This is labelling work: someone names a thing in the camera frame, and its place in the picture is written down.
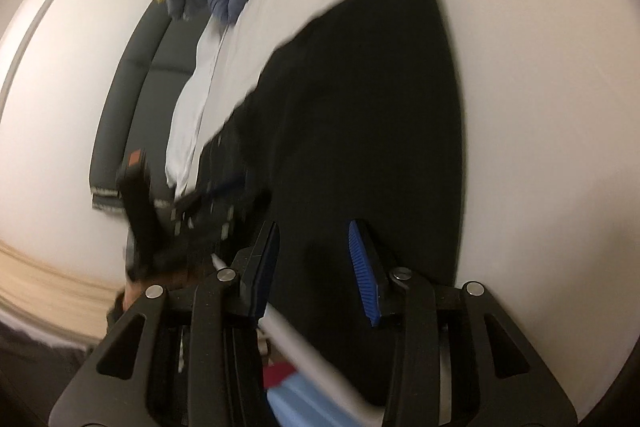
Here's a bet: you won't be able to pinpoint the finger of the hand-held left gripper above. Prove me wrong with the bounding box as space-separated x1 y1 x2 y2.
172 177 273 238

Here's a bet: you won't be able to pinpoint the black pants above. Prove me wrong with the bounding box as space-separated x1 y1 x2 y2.
192 0 468 410

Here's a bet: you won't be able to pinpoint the bed with white sheet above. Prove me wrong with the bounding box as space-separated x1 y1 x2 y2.
165 0 640 427

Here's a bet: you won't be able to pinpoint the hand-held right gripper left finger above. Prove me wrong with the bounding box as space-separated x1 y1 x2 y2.
50 221 281 427

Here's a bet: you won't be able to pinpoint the red cloth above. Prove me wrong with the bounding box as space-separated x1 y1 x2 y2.
262 362 301 390

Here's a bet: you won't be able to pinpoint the white pillow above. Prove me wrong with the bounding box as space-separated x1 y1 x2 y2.
164 24 233 198

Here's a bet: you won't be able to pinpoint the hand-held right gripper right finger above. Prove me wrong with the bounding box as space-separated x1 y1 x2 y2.
348 219 581 427

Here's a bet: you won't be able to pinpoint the dark grey padded headboard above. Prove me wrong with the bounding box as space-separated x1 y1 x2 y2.
90 0 201 210

